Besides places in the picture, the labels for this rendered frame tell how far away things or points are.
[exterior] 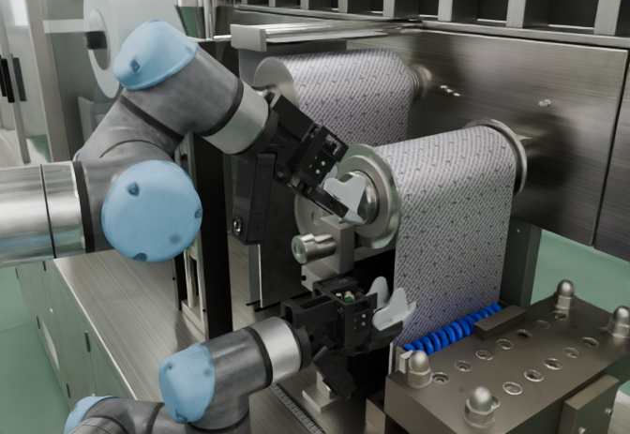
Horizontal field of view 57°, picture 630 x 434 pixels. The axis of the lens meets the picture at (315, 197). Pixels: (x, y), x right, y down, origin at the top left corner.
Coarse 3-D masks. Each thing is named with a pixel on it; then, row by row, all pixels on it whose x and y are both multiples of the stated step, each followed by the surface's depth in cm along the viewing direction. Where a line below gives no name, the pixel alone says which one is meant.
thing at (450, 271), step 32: (448, 224) 82; (480, 224) 86; (416, 256) 80; (448, 256) 84; (480, 256) 89; (416, 288) 82; (448, 288) 86; (480, 288) 91; (416, 320) 84; (448, 320) 89
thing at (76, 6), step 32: (0, 0) 172; (64, 0) 138; (96, 0) 142; (128, 0) 147; (160, 0) 151; (64, 32) 140; (96, 32) 144; (128, 32) 149; (32, 64) 150; (64, 64) 142; (96, 64) 147; (224, 64) 167; (0, 96) 221; (32, 96) 160; (64, 96) 145; (96, 96) 149; (32, 128) 172; (96, 128) 151; (32, 160) 186
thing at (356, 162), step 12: (360, 156) 78; (348, 168) 80; (360, 168) 78; (372, 168) 76; (384, 180) 74; (384, 192) 75; (384, 204) 75; (384, 216) 76; (360, 228) 81; (372, 228) 78; (384, 228) 76
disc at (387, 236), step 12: (360, 144) 77; (348, 156) 80; (372, 156) 76; (384, 168) 74; (396, 180) 73; (396, 192) 73; (396, 204) 74; (396, 216) 74; (396, 228) 75; (360, 240) 82; (372, 240) 80; (384, 240) 77
